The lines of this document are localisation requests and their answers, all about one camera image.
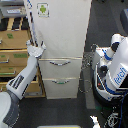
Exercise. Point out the white fridge door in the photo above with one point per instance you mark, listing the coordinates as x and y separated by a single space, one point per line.
64 30

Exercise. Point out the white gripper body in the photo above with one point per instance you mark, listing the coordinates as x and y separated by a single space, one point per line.
35 51

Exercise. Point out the grey device on cabinet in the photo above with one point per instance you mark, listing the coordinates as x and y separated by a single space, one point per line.
13 11

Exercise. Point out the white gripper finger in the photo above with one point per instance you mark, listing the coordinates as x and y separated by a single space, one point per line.
28 43
43 46

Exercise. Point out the upper fridge drawer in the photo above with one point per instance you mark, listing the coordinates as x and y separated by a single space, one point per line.
60 68

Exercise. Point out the green android sticker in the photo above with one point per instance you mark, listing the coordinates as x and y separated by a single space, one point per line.
43 9

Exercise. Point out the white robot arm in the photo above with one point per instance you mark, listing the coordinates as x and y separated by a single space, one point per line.
16 88

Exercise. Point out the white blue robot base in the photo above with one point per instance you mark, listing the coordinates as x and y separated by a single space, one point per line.
110 66

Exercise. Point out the fridge drawer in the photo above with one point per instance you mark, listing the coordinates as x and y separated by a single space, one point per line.
61 88
60 68

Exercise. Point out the white fridge body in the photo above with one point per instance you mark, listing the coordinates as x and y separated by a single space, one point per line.
61 27

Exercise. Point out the wooden drawer cabinet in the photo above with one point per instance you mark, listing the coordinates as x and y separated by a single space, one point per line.
13 49

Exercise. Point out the lower fridge drawer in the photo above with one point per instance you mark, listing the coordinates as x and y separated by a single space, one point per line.
61 88

